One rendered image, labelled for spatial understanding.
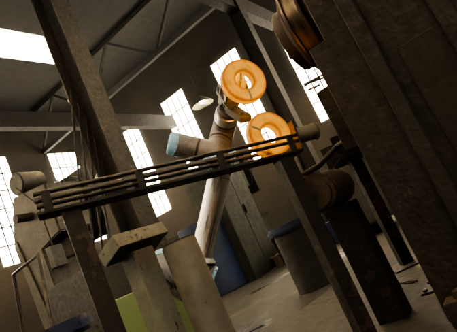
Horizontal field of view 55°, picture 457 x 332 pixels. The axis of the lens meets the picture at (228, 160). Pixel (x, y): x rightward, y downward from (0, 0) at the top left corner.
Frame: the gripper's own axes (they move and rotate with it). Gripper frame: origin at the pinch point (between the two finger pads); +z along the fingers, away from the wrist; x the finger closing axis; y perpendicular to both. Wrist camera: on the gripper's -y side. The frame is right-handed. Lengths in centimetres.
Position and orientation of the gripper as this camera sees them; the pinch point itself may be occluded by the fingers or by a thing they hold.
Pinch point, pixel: (241, 77)
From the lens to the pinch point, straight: 149.0
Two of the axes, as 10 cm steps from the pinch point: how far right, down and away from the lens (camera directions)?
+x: 8.7, -3.1, 3.9
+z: 1.7, -5.5, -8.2
